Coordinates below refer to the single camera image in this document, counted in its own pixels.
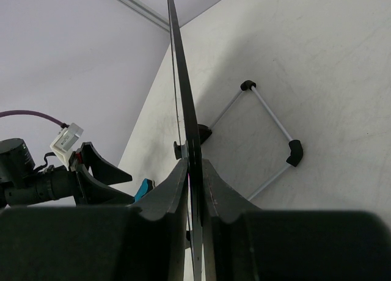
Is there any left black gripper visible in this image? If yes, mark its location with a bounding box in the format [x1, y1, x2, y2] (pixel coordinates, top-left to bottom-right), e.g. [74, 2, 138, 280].
[33, 142, 134, 205]

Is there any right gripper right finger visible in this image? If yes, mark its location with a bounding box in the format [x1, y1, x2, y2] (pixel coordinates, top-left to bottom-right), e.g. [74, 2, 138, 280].
[202, 160, 390, 280]

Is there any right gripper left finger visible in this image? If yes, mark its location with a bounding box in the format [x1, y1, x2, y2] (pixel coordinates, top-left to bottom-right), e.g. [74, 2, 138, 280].
[1, 159, 188, 280]

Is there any blue black whiteboard eraser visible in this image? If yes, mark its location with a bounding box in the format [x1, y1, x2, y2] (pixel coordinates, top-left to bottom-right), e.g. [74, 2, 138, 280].
[133, 178, 155, 203]

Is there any white whiteboard black frame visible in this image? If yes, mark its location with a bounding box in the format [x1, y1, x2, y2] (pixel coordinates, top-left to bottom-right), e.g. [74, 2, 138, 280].
[167, 0, 203, 280]

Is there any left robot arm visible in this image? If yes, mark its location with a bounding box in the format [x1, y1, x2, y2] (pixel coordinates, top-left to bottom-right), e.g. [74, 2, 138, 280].
[1, 138, 135, 208]

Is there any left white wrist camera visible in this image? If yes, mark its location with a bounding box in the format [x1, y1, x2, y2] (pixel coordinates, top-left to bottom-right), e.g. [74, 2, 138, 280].
[50, 123, 84, 170]

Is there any whiteboard wire stand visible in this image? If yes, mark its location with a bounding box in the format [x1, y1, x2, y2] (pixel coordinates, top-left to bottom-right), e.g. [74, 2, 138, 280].
[198, 80, 304, 201]

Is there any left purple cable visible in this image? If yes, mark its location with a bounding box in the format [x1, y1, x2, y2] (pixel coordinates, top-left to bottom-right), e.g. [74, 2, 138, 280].
[0, 110, 67, 128]

